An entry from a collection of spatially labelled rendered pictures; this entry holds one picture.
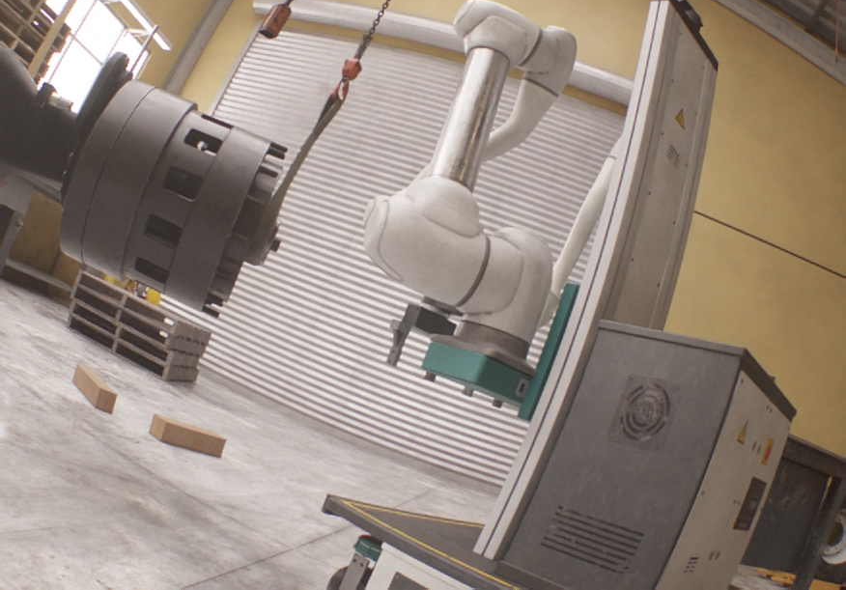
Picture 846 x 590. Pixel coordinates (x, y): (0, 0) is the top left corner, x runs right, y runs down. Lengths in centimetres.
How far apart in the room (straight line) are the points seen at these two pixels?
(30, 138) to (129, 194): 46
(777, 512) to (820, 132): 667
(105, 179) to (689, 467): 148
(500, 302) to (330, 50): 723
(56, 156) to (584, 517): 163
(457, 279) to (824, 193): 730
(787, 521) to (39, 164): 283
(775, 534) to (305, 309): 589
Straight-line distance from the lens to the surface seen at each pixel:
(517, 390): 150
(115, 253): 189
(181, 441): 311
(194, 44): 933
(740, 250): 773
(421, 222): 140
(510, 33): 172
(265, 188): 189
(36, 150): 206
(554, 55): 178
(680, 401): 122
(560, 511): 129
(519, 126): 179
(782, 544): 274
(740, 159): 811
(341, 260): 749
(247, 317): 769
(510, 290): 146
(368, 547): 156
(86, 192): 184
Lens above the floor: 59
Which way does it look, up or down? 9 degrees up
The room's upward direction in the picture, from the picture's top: 21 degrees clockwise
